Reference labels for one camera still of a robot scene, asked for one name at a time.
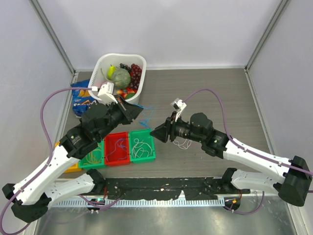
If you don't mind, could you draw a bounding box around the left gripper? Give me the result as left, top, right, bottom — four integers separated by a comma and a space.
96, 95, 143, 141

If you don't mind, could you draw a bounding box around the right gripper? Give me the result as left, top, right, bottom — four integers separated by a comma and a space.
150, 111, 204, 143

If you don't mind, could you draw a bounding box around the blue wire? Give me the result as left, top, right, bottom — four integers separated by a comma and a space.
106, 137, 129, 160
135, 104, 155, 129

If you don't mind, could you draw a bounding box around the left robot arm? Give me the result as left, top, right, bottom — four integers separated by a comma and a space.
2, 96, 143, 223

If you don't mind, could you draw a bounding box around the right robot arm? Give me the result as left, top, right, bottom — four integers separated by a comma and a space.
150, 112, 313, 207

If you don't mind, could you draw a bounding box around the green lime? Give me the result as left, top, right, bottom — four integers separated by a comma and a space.
124, 90, 136, 99

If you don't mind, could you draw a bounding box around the right green bin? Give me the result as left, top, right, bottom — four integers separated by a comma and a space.
128, 129, 156, 164

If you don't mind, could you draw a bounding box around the green bin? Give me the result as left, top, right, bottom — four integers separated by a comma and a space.
78, 141, 105, 170
128, 129, 156, 164

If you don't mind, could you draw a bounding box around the green melon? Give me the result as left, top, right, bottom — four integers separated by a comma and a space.
111, 69, 131, 89

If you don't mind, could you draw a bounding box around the red grape bunch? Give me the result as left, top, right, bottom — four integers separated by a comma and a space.
129, 64, 142, 90

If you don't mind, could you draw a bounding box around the white plastic basket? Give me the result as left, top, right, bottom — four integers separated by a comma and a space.
88, 53, 147, 104

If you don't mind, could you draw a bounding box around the red bin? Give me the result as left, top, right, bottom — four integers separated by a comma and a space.
104, 132, 130, 166

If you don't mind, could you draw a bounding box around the dark grape bunch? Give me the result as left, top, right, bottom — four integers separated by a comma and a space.
120, 63, 132, 72

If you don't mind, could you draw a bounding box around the green pear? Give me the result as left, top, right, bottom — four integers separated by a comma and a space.
107, 65, 116, 80

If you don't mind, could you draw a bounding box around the blue chips bag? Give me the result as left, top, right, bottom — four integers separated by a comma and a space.
71, 89, 99, 118

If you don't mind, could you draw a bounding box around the left green bin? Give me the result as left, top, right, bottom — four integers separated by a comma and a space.
78, 141, 105, 170

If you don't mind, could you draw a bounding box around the yellow bin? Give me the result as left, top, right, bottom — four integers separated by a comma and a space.
51, 142, 81, 174

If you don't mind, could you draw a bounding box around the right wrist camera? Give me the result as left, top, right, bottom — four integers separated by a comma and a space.
171, 98, 187, 122

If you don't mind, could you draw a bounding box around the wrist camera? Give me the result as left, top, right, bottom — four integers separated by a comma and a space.
171, 98, 187, 122
91, 82, 117, 104

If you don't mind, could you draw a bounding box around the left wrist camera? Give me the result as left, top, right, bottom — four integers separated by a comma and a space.
91, 82, 117, 104

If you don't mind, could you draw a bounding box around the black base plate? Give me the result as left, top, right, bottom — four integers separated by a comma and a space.
76, 176, 250, 201

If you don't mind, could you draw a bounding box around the slotted cable duct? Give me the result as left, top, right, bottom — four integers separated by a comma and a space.
54, 197, 225, 208

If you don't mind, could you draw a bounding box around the left aluminium frame post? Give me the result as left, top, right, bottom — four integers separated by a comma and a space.
29, 0, 76, 75

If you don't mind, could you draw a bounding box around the aluminium frame post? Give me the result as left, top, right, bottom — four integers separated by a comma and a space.
245, 0, 290, 72
29, 0, 76, 75

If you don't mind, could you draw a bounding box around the right aluminium frame post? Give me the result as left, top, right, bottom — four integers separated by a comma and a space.
245, 0, 290, 72

